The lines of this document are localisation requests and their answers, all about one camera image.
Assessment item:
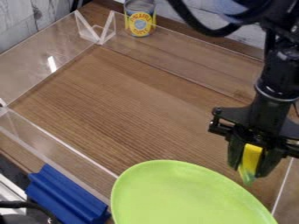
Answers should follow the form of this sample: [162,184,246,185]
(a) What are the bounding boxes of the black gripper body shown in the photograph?
[209,82,299,158]

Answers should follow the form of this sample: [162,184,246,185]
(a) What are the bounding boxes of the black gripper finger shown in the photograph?
[229,135,246,170]
[255,147,286,178]

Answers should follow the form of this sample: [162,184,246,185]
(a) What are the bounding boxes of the yellow banana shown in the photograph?
[238,143,263,186]

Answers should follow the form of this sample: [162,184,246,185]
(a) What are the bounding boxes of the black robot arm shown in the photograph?
[210,0,299,178]

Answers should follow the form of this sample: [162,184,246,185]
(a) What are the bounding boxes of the green plate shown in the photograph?
[111,160,278,224]

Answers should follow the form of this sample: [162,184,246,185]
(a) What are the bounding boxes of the blue plastic block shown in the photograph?
[26,164,111,224]

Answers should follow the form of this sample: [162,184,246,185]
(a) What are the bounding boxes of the yellow labelled tin can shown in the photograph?
[125,0,157,38]

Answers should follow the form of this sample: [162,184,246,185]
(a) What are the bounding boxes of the clear acrylic wall panels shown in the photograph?
[0,9,299,217]

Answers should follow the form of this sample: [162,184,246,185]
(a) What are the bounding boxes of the clear acrylic corner bracket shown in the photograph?
[75,10,117,46]

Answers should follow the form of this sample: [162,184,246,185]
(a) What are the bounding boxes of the black cable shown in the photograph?
[0,200,58,224]

